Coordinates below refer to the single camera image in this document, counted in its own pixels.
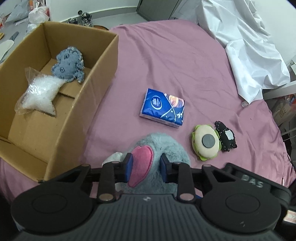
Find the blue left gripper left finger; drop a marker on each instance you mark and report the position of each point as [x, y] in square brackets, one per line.
[111, 173]

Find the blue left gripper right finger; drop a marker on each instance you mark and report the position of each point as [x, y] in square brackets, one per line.
[180, 174]

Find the grey fluffy plush pink ear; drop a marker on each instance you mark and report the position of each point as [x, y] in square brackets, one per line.
[145, 177]

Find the burger shaped plush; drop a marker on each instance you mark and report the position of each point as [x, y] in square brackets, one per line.
[205, 142]

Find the black patch plush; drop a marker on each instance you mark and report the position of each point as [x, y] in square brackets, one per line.
[227, 137]

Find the blue tissue pack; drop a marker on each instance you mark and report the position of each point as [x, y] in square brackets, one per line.
[163, 108]

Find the clear bag white filling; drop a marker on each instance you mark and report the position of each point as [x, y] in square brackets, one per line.
[41, 91]

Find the blue denim heart plush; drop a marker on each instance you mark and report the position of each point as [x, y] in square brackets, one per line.
[70, 65]

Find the small white pack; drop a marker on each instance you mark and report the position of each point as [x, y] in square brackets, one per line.
[115, 157]

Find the brown cardboard box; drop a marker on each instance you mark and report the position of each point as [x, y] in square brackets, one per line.
[42, 144]

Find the pink bed sheet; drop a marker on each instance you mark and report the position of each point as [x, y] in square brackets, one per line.
[179, 58]

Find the grey sneaker pair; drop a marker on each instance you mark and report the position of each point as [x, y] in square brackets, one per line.
[83, 19]

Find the white draped sheet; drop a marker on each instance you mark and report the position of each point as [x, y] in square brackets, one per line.
[254, 59]

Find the grey wardrobe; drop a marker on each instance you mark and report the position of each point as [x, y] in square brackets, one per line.
[156, 10]

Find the white insole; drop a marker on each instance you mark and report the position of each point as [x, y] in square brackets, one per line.
[4, 47]

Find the white plastic bag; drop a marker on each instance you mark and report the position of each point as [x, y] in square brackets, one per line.
[39, 15]

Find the grey plastic bag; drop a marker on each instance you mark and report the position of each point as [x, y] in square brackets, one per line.
[20, 12]

